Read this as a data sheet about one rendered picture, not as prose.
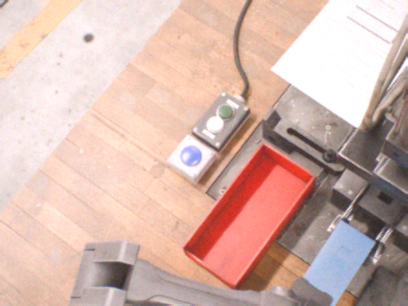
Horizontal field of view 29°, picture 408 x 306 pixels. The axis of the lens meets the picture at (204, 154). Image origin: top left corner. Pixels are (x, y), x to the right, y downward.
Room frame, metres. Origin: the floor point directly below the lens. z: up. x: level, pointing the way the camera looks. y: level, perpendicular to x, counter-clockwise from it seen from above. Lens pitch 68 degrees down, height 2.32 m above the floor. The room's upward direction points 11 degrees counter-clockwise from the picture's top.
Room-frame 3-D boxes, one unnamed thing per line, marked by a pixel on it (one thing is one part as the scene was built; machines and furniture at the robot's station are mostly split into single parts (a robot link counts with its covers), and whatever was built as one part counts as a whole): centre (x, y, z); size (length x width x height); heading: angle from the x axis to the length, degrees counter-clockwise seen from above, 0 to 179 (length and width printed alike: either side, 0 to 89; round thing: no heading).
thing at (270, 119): (0.57, -0.15, 0.95); 0.06 x 0.03 x 0.09; 43
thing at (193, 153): (0.56, 0.03, 0.93); 0.04 x 0.04 x 0.02
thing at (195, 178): (0.56, 0.03, 0.90); 0.07 x 0.07 x 0.06; 43
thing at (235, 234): (0.42, -0.06, 0.93); 0.25 x 0.12 x 0.06; 133
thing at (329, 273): (0.29, -0.18, 1.00); 0.15 x 0.07 x 0.03; 134
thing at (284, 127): (0.52, -0.19, 0.95); 0.15 x 0.03 x 0.10; 43
